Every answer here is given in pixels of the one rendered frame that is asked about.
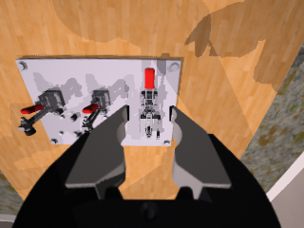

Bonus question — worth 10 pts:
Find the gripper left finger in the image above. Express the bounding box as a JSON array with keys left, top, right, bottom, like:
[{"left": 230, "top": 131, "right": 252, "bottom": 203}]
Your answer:
[{"left": 11, "top": 104, "right": 129, "bottom": 228}]

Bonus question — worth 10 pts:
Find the white fixture plate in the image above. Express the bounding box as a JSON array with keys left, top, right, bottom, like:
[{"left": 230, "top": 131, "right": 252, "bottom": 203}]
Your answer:
[{"left": 15, "top": 58, "right": 181, "bottom": 146}]

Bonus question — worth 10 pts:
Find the grey toggle clamp with red handle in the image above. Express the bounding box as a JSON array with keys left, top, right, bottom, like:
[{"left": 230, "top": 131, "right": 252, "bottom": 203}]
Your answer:
[{"left": 18, "top": 90, "right": 66, "bottom": 136}]

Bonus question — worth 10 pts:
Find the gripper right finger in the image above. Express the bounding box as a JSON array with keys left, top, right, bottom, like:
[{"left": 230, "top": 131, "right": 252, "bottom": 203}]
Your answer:
[{"left": 169, "top": 105, "right": 281, "bottom": 228}]

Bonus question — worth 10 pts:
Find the black toggle clamp with red handle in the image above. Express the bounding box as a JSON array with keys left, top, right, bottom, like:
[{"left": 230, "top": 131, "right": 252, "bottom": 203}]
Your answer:
[{"left": 82, "top": 90, "right": 111, "bottom": 133}]

